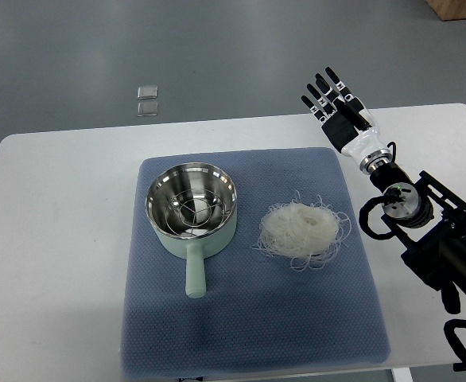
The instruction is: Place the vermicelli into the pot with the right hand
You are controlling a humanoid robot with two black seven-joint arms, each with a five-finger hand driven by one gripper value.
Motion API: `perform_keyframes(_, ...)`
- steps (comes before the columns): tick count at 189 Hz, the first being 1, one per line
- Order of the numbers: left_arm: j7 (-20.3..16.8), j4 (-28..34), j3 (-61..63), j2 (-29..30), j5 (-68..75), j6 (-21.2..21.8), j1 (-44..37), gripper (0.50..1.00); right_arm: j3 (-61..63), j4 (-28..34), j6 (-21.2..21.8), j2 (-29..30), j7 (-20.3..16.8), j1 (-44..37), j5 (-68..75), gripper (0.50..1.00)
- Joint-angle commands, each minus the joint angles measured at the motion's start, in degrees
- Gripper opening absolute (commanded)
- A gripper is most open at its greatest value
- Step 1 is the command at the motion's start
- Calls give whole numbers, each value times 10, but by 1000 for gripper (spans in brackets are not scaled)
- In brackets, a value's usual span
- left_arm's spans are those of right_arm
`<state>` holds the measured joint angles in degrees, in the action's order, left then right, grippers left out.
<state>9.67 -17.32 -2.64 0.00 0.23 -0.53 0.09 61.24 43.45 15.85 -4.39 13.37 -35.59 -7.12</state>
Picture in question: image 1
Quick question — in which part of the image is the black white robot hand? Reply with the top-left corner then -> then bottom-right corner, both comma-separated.
301,67 -> 394,174

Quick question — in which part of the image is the white vermicelli nest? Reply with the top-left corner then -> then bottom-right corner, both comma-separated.
252,192 -> 352,271

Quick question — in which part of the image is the mint green steel pot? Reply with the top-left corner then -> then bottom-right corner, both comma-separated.
146,162 -> 238,298

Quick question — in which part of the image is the wooden box corner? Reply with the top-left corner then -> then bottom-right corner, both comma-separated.
425,0 -> 466,21

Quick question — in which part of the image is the upper floor metal plate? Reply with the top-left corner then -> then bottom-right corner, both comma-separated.
137,85 -> 158,99

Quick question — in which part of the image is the blue textured mat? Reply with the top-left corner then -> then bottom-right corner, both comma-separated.
121,147 -> 390,379

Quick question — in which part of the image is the white table leg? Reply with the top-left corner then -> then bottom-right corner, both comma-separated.
390,368 -> 414,382

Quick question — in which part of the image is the wire steaming rack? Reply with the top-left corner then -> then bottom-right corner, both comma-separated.
163,189 -> 227,237

